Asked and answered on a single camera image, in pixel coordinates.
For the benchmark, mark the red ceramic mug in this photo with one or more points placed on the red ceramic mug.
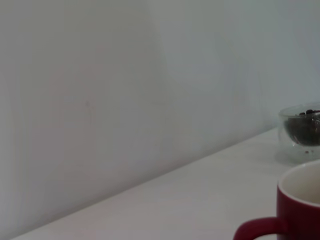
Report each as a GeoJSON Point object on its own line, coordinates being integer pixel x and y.
{"type": "Point", "coordinates": [295, 212]}

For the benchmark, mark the pile of coffee beans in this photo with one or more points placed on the pile of coffee beans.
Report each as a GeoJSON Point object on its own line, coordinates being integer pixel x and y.
{"type": "Point", "coordinates": [301, 131]}

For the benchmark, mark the large clear glass saucer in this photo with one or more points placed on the large clear glass saucer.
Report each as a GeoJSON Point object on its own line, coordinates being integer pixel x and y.
{"type": "Point", "coordinates": [285, 158]}

